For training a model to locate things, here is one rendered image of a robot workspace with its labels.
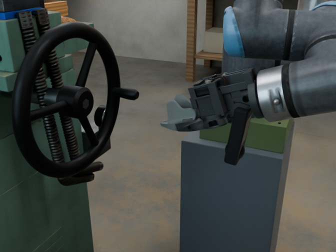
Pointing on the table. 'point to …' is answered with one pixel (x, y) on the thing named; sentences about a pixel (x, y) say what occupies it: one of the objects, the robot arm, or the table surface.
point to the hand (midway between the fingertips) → (168, 126)
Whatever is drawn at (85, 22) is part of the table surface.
